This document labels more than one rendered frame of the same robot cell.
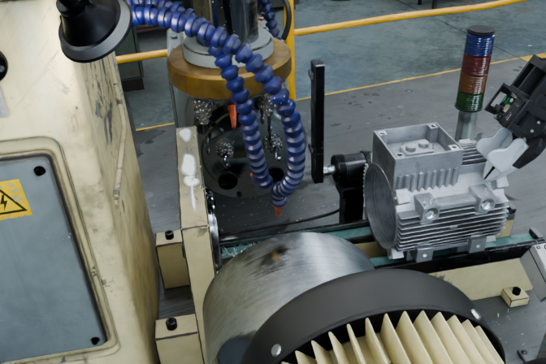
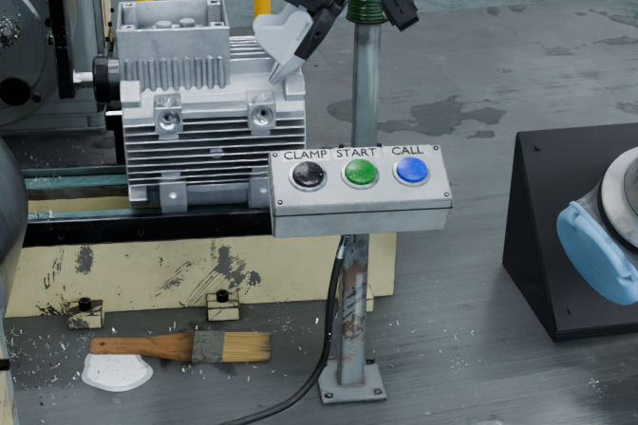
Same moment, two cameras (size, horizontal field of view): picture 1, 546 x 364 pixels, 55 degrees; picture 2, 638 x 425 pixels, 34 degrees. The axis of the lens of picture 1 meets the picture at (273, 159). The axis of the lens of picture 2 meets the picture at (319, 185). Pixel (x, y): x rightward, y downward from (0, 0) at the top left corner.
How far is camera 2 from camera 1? 0.57 m
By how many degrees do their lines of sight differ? 4
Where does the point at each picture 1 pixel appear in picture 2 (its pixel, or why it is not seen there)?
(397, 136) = (159, 15)
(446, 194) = (208, 100)
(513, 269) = not seen: hidden behind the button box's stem
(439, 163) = (191, 46)
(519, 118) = not seen: outside the picture
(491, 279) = (313, 264)
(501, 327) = (312, 335)
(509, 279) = not seen: hidden behind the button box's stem
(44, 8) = not seen: outside the picture
